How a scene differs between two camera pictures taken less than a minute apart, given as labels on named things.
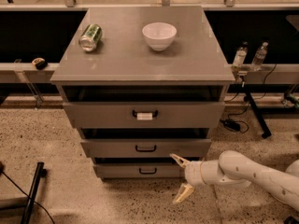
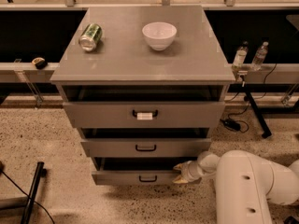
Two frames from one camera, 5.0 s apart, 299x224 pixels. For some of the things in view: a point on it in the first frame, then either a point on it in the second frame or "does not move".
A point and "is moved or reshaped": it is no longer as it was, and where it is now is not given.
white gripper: x=193 y=173 → x=187 y=172
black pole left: x=40 y=173 does not move
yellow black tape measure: x=40 y=63 does not move
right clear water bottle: x=260 y=57 does not move
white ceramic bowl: x=159 y=35 does not move
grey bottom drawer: x=138 y=171 is moved or reshaped
